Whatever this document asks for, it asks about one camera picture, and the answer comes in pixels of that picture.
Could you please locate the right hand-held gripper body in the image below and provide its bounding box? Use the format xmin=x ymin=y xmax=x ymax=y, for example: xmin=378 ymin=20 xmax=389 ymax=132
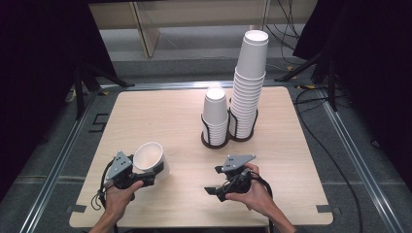
xmin=216 ymin=153 xmax=258 ymax=202

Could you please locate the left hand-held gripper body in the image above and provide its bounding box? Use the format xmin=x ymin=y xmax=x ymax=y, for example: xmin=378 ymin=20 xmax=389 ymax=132
xmin=105 ymin=150 xmax=157 ymax=190

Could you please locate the black double cup holder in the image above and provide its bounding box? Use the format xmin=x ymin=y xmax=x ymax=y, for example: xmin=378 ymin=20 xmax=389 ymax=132
xmin=199 ymin=96 xmax=259 ymax=150

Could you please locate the short stack of paper cups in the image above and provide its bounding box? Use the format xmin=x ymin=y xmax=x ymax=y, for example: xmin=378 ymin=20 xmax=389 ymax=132
xmin=200 ymin=85 xmax=230 ymax=147

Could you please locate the tall stack of paper cups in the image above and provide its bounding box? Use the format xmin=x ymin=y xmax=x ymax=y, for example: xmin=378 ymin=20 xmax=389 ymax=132
xmin=227 ymin=68 xmax=267 ymax=140

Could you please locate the person's right hand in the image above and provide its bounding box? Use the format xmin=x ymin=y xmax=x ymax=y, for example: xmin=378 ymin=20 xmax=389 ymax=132
xmin=224 ymin=162 xmax=277 ymax=213

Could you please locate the person's left hand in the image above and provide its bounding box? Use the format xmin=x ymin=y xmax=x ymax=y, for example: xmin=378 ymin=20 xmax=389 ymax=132
xmin=103 ymin=180 xmax=145 ymax=221

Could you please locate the black tripod stand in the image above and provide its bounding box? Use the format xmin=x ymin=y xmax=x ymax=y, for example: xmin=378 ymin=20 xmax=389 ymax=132
xmin=73 ymin=61 xmax=136 ymax=120

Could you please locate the dark curtain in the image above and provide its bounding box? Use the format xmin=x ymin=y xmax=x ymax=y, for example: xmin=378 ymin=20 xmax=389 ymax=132
xmin=0 ymin=0 xmax=119 ymax=200
xmin=292 ymin=0 xmax=412 ymax=195

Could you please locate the beige wooden furniture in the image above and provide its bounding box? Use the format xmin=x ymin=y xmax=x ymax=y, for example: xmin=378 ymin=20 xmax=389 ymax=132
xmin=87 ymin=0 xmax=272 ymax=59

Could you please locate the black metal stand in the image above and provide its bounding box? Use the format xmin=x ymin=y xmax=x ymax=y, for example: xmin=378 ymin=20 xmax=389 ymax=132
xmin=273 ymin=45 xmax=340 ymax=113

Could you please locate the right hand-held gripper cable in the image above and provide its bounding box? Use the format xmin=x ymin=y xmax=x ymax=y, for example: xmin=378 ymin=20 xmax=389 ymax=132
xmin=247 ymin=170 xmax=276 ymax=233

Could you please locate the hand-held gripper cable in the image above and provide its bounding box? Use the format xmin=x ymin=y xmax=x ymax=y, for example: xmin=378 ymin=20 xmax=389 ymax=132
xmin=89 ymin=157 xmax=115 ymax=212
xmin=247 ymin=170 xmax=276 ymax=233

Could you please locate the left hand-held gripper cable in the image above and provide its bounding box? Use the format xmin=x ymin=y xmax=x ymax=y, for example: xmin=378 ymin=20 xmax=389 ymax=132
xmin=89 ymin=157 xmax=115 ymax=212

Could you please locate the metal floor rail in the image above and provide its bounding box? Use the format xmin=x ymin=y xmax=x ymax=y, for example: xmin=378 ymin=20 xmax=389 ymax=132
xmin=99 ymin=79 xmax=300 ymax=92
xmin=318 ymin=86 xmax=406 ymax=233
xmin=18 ymin=84 xmax=100 ymax=233

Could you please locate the long black floor cable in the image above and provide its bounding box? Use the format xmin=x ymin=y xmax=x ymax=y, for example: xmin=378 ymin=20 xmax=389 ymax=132
xmin=292 ymin=84 xmax=364 ymax=233

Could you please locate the bundle of black cables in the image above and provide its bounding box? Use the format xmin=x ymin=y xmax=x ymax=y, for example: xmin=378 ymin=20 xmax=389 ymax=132
xmin=264 ymin=0 xmax=303 ymax=61

